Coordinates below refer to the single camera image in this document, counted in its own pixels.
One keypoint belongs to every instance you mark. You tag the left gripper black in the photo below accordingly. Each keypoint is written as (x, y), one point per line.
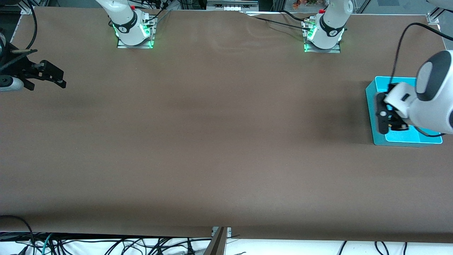
(401, 125)

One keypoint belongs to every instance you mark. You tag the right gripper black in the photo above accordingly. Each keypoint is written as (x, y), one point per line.
(22, 68)

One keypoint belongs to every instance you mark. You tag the teal plastic storage bin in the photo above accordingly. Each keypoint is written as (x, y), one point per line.
(380, 81)

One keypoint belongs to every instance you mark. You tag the orange background object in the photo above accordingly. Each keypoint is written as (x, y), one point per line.
(304, 3)

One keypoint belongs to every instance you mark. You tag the brown table cover sheet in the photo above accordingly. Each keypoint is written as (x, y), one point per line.
(226, 159)

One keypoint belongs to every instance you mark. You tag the white power strip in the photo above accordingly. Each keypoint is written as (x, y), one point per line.
(231, 7)

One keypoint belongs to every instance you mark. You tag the metal corner bracket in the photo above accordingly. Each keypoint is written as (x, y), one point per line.
(433, 18)
(26, 9)

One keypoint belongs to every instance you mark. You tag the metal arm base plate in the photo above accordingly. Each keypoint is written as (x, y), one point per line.
(136, 46)
(322, 50)

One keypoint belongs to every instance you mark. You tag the small metal table bracket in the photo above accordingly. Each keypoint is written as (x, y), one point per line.
(229, 232)

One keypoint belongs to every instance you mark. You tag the aluminium frame profile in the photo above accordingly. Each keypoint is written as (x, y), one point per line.
(216, 244)

